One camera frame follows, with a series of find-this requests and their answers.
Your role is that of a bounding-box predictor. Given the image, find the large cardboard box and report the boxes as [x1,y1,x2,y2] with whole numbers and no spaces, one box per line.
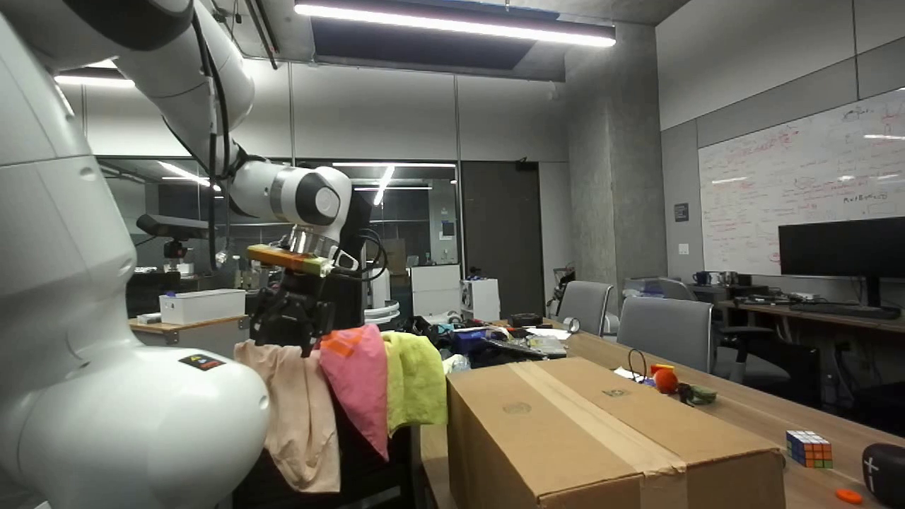
[444,355,789,509]

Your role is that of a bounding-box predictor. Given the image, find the long ceiling light strip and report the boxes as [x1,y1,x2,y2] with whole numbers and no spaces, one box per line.
[290,0,618,51]
[54,74,142,93]

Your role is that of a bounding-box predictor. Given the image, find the black camera on stand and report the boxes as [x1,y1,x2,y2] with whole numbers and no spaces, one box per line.
[133,212,218,263]

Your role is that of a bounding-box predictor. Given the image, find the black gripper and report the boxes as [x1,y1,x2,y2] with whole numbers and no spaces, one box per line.
[248,269,328,359]

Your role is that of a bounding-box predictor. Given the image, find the black computer monitor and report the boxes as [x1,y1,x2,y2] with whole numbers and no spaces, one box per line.
[774,215,905,305]

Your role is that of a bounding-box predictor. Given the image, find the pink cloth with orange print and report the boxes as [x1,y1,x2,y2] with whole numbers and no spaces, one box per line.
[317,322,392,465]

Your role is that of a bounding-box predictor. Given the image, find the orange-yellow wrist camera mount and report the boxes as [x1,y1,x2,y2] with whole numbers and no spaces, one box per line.
[246,240,335,280]

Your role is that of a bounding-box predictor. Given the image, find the small wooden side desk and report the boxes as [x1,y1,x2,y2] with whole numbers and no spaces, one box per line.
[128,315,252,346]

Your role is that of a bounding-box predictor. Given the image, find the yellow-green cloth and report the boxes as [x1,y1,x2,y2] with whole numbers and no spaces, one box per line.
[379,332,449,440]

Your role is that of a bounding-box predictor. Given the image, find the small dark green object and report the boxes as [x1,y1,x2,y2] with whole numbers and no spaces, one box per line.
[675,383,717,411]

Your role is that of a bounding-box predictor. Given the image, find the white cabinet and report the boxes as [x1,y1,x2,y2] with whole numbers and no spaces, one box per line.
[466,277,502,322]
[408,263,464,322]

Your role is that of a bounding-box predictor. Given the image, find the white storage box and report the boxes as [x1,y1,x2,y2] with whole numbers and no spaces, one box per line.
[154,286,248,329]

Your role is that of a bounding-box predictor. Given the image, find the dark door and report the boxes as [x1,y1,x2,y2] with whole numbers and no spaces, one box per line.
[457,158,546,322]

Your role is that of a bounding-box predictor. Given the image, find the black upright panel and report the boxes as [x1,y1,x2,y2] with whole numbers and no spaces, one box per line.
[328,194,372,329]

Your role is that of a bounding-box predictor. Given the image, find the small orange ball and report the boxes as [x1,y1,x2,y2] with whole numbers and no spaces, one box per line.
[647,362,680,397]

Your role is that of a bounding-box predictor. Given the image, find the black looped wrist cable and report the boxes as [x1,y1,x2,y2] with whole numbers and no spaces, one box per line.
[334,236,389,286]

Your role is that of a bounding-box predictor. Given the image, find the white papers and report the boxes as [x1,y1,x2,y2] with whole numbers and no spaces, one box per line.
[516,322,574,359]

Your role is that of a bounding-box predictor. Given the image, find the long wooden desk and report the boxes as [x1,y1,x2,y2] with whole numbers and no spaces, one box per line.
[733,297,905,339]

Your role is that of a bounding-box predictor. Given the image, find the Rubik's cube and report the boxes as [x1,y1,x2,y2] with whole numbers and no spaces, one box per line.
[782,427,837,472]

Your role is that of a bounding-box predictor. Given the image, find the black cloth heap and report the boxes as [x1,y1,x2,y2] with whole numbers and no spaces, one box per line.
[417,317,519,372]

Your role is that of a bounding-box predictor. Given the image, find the beige cloth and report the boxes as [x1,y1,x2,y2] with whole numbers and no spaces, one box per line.
[232,339,345,495]

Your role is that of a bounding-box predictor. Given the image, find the small black speaker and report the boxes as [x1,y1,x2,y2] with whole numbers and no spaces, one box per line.
[859,443,905,509]

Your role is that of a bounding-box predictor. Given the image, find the wall whiteboard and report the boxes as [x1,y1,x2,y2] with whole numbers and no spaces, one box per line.
[695,85,905,277]

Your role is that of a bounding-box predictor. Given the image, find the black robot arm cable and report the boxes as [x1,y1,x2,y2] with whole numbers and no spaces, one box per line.
[188,0,238,277]

